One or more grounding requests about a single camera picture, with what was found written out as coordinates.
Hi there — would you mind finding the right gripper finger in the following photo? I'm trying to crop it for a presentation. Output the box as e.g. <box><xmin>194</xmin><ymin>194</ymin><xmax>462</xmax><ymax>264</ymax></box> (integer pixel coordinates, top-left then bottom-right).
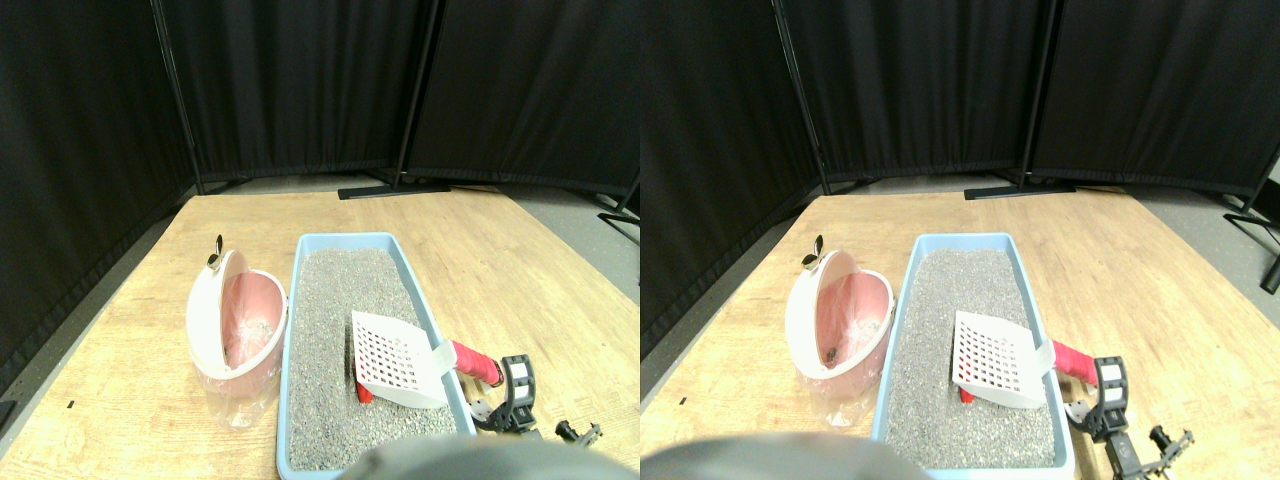
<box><xmin>1093</xmin><ymin>356</ymin><xmax>1132</xmax><ymax>419</ymax></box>
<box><xmin>470</xmin><ymin>398</ymin><xmax>513</xmax><ymax>434</ymax></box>
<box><xmin>1064</xmin><ymin>398</ymin><xmax>1105</xmax><ymax>436</ymax></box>
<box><xmin>500</xmin><ymin>354</ymin><xmax>539</xmax><ymax>417</ymax></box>

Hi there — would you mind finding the white scoop with red handle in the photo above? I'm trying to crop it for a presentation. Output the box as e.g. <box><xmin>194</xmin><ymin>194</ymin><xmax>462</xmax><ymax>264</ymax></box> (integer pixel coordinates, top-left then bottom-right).
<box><xmin>950</xmin><ymin>310</ymin><xmax>1101</xmax><ymax>410</ymax></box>
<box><xmin>350</xmin><ymin>310</ymin><xmax>506</xmax><ymax>410</ymax></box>

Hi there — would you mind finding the blue litter tray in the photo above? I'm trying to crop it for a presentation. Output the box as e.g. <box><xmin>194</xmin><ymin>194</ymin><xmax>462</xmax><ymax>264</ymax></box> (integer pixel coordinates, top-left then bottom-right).
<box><xmin>275</xmin><ymin>232</ymin><xmax>479</xmax><ymax>476</ymax></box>
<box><xmin>870</xmin><ymin>232</ymin><xmax>1077</xmax><ymax>480</ymax></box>

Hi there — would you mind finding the black curtain stand foot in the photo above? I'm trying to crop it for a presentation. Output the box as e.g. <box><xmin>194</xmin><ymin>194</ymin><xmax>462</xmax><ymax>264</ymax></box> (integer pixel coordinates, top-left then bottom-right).
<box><xmin>1225</xmin><ymin>208</ymin><xmax>1280</xmax><ymax>295</ymax></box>
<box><xmin>338</xmin><ymin>178</ymin><xmax>453</xmax><ymax>201</ymax></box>
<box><xmin>598</xmin><ymin>208</ymin><xmax>640</xmax><ymax>247</ymax></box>
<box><xmin>964</xmin><ymin>178</ymin><xmax>1078</xmax><ymax>201</ymax></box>

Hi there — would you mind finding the white bin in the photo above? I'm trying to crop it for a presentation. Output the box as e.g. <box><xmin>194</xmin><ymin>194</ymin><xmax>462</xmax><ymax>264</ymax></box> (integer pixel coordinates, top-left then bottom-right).
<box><xmin>785</xmin><ymin>235</ymin><xmax>895</xmax><ymax>427</ymax></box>
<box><xmin>186</xmin><ymin>235</ymin><xmax>290</xmax><ymax>429</ymax></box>

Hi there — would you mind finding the black bracket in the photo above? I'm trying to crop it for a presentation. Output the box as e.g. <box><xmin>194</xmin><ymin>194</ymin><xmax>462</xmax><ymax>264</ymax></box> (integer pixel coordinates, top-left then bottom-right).
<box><xmin>554</xmin><ymin>420</ymin><xmax>605</xmax><ymax>448</ymax></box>
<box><xmin>1147</xmin><ymin>424</ymin><xmax>1197</xmax><ymax>457</ymax></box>

